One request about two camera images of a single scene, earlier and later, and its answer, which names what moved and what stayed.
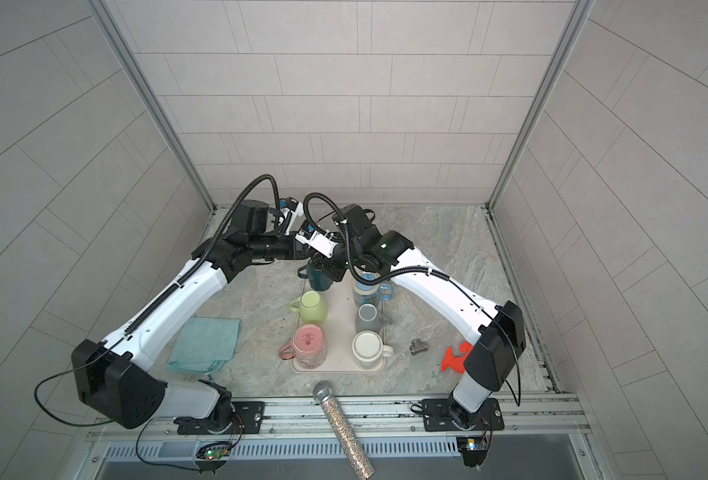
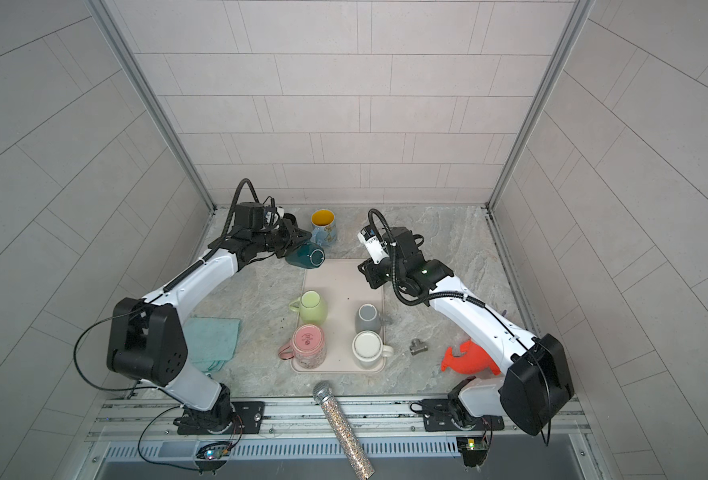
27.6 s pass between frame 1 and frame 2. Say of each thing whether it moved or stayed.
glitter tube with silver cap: stayed
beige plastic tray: stayed
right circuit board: stayed
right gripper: moved
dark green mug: moved
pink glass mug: stayed
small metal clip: stayed
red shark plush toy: stayed
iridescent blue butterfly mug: moved
